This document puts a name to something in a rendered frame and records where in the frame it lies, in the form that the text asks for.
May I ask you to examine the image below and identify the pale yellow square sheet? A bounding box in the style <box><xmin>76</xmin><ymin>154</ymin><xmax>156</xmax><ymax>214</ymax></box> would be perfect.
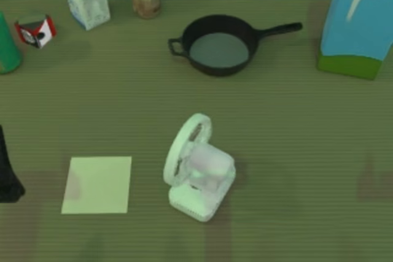
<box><xmin>61</xmin><ymin>156</ymin><xmax>133</xmax><ymax>215</ymax></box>

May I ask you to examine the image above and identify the green cup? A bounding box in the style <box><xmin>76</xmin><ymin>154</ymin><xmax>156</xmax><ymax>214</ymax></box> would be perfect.
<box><xmin>0</xmin><ymin>10</ymin><xmax>23</xmax><ymax>75</ymax></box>

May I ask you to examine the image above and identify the red white small box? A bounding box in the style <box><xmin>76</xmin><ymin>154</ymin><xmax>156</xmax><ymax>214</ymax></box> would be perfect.
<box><xmin>14</xmin><ymin>13</ymin><xmax>57</xmax><ymax>50</ymax></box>

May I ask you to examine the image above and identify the black cast iron skillet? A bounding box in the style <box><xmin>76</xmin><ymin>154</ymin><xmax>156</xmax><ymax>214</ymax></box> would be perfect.
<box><xmin>168</xmin><ymin>14</ymin><xmax>303</xmax><ymax>77</ymax></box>

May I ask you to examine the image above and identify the large blue milk carton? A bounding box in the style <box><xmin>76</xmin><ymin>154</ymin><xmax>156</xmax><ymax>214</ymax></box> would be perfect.
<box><xmin>317</xmin><ymin>0</ymin><xmax>393</xmax><ymax>81</ymax></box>

